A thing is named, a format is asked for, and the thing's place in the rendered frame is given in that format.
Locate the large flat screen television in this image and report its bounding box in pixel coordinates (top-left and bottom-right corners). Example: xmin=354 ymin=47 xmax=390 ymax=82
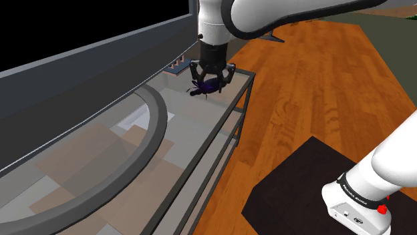
xmin=0 ymin=0 xmax=286 ymax=235

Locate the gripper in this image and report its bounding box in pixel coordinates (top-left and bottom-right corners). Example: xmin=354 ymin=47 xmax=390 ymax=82
xmin=189 ymin=41 xmax=237 ymax=94

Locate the dark purple insect toy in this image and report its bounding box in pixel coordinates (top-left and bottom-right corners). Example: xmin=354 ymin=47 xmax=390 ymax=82
xmin=186 ymin=76 xmax=226 ymax=99

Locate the glass television table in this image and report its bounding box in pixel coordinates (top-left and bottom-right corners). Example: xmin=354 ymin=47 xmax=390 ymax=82
xmin=0 ymin=63 xmax=257 ymax=235

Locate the grey green rug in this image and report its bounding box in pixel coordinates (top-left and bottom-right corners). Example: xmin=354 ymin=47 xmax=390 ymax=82
xmin=320 ymin=11 xmax=417 ymax=107

